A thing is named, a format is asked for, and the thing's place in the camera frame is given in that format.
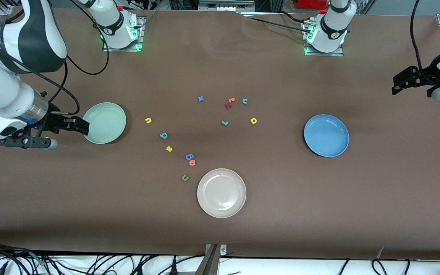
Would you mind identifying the grey background device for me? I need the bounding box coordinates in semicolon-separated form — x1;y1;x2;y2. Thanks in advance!
198;0;255;12

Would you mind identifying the beige plate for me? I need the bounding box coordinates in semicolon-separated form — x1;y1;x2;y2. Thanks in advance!
197;168;247;218

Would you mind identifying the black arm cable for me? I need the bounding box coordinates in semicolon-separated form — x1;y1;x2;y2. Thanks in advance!
0;0;110;115
410;0;425;73

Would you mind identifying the metal table edge bracket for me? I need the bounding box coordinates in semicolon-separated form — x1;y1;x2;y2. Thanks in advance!
195;244;228;275

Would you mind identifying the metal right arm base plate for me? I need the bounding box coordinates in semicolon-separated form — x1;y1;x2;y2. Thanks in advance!
102;15;145;52

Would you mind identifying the red background box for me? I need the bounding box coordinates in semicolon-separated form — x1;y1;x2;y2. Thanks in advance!
296;0;329;10

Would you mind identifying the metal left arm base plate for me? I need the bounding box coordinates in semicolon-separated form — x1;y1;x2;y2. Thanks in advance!
303;19;345;57

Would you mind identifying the green plate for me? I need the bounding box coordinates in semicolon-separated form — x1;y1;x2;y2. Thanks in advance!
81;102;127;145

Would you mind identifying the blue plate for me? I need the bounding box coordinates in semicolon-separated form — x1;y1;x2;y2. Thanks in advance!
304;114;350;158

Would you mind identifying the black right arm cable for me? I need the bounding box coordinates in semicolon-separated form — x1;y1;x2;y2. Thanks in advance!
0;0;110;115

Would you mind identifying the brown paper table cover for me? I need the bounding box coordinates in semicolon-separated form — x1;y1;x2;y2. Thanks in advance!
0;8;440;260

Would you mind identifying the black cable on table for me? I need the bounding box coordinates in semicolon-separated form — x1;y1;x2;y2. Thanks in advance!
239;11;312;34

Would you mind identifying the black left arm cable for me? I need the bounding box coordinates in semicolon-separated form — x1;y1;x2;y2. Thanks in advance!
410;0;425;73

